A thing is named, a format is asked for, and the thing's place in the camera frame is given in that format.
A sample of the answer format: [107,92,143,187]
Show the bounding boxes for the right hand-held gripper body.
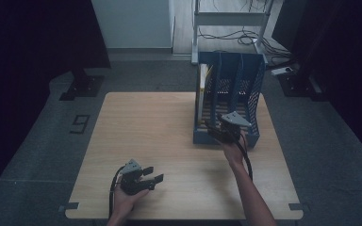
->
[212,110,253,146]

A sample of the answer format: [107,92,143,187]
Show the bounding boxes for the person's right hand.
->
[222,129,249,167]

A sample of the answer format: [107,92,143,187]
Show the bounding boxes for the tangled black floor cables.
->
[197,25,294,60]

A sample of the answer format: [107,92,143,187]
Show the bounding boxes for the white partition panel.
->
[90,0,175,50]

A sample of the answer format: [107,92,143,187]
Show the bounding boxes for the yellow book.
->
[198,63,215,124]

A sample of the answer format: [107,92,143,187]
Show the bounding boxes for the dark curtain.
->
[0,0,112,208]
[271,0,362,169]

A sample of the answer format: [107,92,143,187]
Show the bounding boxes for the black stand base plate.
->
[277,62,328,103]
[58,69,106,102]

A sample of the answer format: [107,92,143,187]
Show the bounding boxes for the blue file rack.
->
[191,50,269,149]

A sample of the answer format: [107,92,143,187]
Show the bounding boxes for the white power strip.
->
[270,66,294,77]

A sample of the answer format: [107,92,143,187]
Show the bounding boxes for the person's left hand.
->
[114,185,151,218]

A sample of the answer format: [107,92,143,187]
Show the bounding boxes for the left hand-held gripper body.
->
[118,158,156,196]

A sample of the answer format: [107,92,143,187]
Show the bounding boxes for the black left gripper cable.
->
[107,165,127,219]

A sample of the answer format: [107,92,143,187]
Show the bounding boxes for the white metal stand frame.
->
[190,0,276,66]

